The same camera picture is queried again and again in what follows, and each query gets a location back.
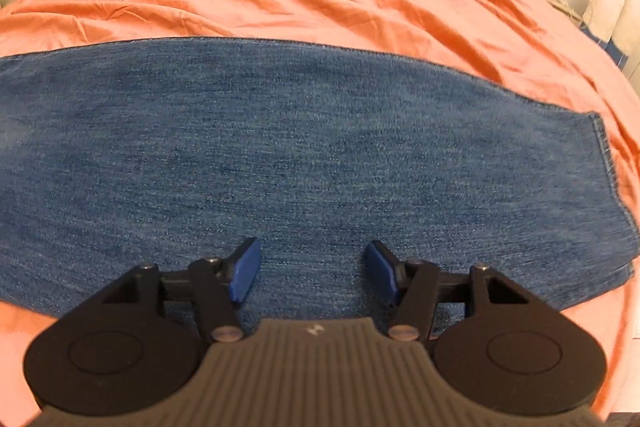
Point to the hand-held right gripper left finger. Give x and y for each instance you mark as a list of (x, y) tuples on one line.
[(245, 269)]

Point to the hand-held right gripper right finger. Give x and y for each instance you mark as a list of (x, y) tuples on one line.
[(381, 269)]

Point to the blue denim pants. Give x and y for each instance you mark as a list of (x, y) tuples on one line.
[(300, 132)]

